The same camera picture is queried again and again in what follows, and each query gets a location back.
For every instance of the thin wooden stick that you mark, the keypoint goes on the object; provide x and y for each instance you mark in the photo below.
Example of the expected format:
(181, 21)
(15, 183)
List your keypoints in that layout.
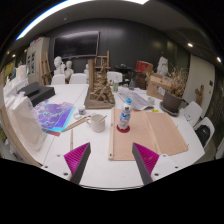
(102, 118)

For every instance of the small white cup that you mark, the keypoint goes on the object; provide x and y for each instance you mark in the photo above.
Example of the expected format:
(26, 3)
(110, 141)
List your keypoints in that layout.
(151, 100)

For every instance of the wooden figure carving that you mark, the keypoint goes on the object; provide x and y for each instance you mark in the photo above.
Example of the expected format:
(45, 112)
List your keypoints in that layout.
(199, 95)

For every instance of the black backpack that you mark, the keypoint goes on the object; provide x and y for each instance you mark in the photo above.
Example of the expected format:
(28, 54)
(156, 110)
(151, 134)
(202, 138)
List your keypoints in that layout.
(202, 136)

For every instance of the small lidded jar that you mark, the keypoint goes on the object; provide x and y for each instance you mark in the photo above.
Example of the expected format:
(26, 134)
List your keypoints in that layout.
(82, 110)

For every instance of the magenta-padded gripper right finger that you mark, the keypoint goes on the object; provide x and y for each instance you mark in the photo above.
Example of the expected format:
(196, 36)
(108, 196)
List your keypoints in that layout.
(146, 159)

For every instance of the round ceiling spotlight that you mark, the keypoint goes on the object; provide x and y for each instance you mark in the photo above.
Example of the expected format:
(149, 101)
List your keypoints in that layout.
(190, 45)
(219, 59)

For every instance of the red box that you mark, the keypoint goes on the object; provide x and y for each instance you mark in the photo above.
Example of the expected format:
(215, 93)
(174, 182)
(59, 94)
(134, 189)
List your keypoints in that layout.
(144, 66)

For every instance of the dark round plant saucer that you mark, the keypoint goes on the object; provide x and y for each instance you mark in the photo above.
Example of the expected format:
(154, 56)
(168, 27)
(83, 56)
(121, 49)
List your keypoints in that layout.
(166, 111)

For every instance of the grey spray bottle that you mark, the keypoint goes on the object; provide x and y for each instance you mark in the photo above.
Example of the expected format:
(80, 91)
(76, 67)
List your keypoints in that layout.
(132, 85)

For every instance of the white plaster bust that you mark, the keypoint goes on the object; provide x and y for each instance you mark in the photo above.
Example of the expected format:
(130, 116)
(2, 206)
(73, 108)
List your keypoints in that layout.
(58, 64)
(69, 69)

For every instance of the plastic-wrapped white canvas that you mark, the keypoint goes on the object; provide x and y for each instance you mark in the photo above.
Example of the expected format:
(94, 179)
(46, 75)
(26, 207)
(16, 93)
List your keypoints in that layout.
(25, 123)

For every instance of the white blue-capped drink bottle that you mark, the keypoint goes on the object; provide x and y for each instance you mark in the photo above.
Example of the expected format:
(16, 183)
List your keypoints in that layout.
(125, 116)

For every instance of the wooden easel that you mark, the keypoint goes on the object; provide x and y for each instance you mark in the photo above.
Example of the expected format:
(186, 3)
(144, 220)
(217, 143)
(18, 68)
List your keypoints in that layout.
(102, 61)
(45, 68)

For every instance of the black wall screen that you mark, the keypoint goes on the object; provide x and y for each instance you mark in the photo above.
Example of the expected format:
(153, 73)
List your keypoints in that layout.
(76, 45)

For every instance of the brown cardboard box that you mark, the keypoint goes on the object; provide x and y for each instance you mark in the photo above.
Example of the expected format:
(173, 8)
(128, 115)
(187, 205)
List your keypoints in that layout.
(156, 86)

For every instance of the white tall cabinet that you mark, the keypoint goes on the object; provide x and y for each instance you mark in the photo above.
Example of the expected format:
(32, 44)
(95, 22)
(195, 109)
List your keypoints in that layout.
(35, 60)

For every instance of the white plaster statue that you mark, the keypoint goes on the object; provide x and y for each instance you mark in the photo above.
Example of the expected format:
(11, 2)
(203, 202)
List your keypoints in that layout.
(162, 66)

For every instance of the stack of black boxes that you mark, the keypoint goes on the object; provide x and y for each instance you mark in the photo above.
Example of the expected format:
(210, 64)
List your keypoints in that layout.
(38, 93)

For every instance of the dried plant in dark pot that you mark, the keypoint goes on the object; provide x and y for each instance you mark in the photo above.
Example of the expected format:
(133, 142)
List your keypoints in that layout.
(172, 100)

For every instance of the open grey newspaper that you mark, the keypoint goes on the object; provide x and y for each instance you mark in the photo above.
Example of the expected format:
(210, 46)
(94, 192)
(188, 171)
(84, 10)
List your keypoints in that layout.
(138, 100)

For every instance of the white ceramic mug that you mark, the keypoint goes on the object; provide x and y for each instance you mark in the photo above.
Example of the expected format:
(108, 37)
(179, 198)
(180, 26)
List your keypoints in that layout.
(97, 124)

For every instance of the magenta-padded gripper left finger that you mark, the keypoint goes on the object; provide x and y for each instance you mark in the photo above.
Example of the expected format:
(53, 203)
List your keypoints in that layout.
(76, 159)

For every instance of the flat round red coaster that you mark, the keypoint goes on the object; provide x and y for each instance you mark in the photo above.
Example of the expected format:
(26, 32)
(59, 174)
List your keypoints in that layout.
(119, 130)

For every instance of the long bright ceiling light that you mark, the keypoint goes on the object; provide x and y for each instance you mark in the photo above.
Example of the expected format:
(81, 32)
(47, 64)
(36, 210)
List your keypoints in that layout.
(66, 6)

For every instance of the white plastic chair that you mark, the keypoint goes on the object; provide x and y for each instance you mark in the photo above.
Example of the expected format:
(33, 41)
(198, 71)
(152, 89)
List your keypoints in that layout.
(191, 111)
(58, 80)
(115, 76)
(206, 120)
(78, 79)

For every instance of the small yellow tag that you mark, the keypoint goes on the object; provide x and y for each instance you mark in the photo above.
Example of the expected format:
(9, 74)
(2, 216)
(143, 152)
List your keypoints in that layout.
(155, 110)

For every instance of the colourful purple blue book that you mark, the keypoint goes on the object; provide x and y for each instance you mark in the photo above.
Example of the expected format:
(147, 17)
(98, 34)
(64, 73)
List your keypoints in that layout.
(55, 116)

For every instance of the golden rock sculpture on board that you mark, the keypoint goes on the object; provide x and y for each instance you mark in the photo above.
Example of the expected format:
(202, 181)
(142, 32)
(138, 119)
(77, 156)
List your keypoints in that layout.
(100, 93)

